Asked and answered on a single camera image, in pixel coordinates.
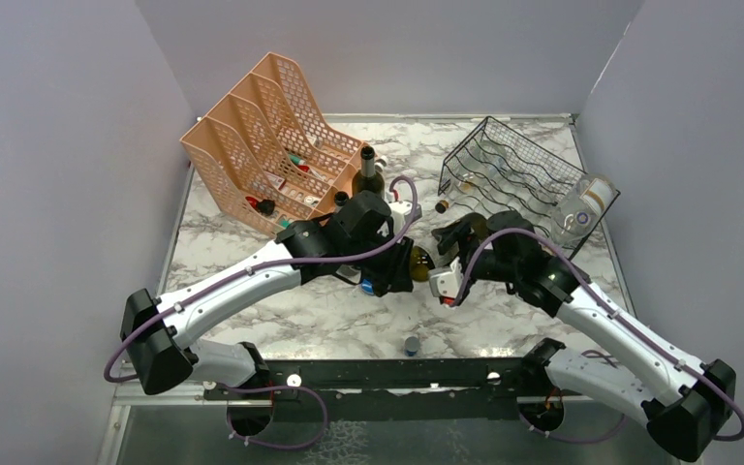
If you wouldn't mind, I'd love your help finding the clear glass bottle blue seal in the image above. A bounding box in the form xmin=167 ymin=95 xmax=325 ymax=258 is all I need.
xmin=550 ymin=173 xmax=619 ymax=247

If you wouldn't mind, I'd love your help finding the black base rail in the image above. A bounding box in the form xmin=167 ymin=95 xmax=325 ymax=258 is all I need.
xmin=203 ymin=357 xmax=554 ymax=422

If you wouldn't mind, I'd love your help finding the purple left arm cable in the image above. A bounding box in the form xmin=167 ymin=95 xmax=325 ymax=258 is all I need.
xmin=103 ymin=174 xmax=420 ymax=385

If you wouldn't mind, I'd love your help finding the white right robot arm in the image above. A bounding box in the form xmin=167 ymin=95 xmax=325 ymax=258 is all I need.
xmin=449 ymin=211 xmax=744 ymax=462

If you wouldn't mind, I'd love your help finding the black wire wine rack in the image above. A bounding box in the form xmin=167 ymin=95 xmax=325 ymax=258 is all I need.
xmin=438 ymin=116 xmax=605 ymax=258

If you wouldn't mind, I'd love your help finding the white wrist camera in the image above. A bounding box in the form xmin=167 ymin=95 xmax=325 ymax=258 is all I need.
xmin=428 ymin=258 xmax=463 ymax=307
xmin=387 ymin=200 xmax=422 ymax=235

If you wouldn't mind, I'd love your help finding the red and black marker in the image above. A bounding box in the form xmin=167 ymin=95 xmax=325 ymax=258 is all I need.
xmin=245 ymin=196 xmax=276 ymax=216

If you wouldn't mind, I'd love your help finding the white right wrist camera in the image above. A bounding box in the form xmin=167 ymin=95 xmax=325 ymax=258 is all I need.
xmin=428 ymin=258 xmax=463 ymax=307

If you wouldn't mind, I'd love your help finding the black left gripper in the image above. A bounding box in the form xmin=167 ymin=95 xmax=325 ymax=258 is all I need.
xmin=344 ymin=226 xmax=415 ymax=294

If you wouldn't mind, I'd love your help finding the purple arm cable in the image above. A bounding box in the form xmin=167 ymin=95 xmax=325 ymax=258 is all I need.
xmin=451 ymin=228 xmax=744 ymax=443
xmin=103 ymin=174 xmax=420 ymax=385

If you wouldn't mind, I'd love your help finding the blue square object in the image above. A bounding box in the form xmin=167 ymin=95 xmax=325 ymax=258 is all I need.
xmin=359 ymin=279 xmax=377 ymax=295

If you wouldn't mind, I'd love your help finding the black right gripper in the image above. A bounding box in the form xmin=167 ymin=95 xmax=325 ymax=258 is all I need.
xmin=431 ymin=221 xmax=519 ymax=288

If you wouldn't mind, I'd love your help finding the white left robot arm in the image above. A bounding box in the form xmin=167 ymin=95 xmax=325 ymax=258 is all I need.
xmin=120 ymin=191 xmax=420 ymax=398

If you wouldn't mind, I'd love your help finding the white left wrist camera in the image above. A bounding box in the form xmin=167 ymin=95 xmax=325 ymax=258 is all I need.
xmin=387 ymin=200 xmax=422 ymax=235

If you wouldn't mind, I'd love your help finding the clear bottle with cork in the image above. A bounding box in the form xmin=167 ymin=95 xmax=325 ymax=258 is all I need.
xmin=434 ymin=140 xmax=507 ymax=213

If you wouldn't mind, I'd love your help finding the small blue grey cap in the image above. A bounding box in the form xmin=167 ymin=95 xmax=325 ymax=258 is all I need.
xmin=403 ymin=336 xmax=421 ymax=357

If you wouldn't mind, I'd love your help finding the green wine bottle silver neck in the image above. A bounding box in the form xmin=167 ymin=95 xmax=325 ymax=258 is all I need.
xmin=352 ymin=145 xmax=385 ymax=199

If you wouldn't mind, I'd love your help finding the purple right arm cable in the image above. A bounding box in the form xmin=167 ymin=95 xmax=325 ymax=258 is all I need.
xmin=451 ymin=228 xmax=744 ymax=443

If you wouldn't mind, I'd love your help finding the peach plastic file organizer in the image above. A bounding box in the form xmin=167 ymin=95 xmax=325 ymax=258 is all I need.
xmin=180 ymin=52 xmax=366 ymax=235

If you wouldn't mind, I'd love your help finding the green bottle cream label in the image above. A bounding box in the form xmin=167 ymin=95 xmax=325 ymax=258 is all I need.
xmin=410 ymin=212 xmax=489 ymax=282

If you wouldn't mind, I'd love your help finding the green bottle brown Primitivo label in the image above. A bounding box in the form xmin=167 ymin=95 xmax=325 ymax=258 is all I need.
xmin=333 ymin=191 xmax=351 ymax=213

